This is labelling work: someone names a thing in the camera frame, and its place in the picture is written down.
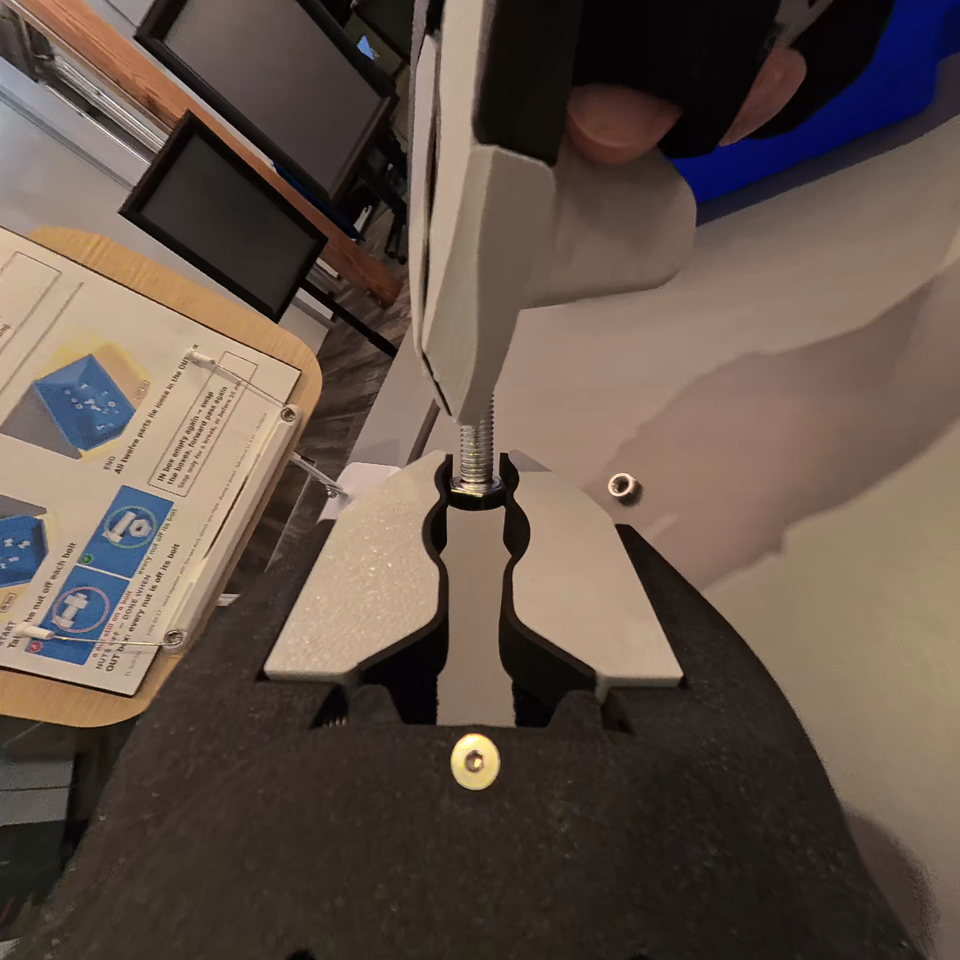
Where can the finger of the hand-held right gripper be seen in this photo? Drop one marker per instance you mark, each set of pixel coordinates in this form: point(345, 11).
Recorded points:
point(418, 187)
point(480, 262)

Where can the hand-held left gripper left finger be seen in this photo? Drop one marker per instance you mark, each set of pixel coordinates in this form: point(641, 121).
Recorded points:
point(352, 600)

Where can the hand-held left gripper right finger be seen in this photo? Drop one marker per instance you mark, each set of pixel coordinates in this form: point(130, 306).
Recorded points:
point(592, 600)

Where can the large steel nut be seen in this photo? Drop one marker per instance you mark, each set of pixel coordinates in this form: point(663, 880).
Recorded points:
point(477, 491)

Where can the large steel bolt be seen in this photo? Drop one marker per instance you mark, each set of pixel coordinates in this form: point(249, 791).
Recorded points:
point(477, 457)

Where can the small steel nut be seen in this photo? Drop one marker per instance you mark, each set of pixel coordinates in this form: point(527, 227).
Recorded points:
point(612, 487)

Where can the person's right hand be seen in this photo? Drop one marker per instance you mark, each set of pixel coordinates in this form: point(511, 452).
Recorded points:
point(622, 127)

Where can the printed instruction poster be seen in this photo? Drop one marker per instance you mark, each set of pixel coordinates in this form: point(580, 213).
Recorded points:
point(150, 450)

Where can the wooden board document stand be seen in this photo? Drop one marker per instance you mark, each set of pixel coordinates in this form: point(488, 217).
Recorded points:
point(75, 705)

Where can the blue plastic bin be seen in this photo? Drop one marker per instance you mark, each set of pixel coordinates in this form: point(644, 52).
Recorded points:
point(907, 75)

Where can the wooden post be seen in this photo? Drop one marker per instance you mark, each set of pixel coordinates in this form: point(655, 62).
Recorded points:
point(352, 262)

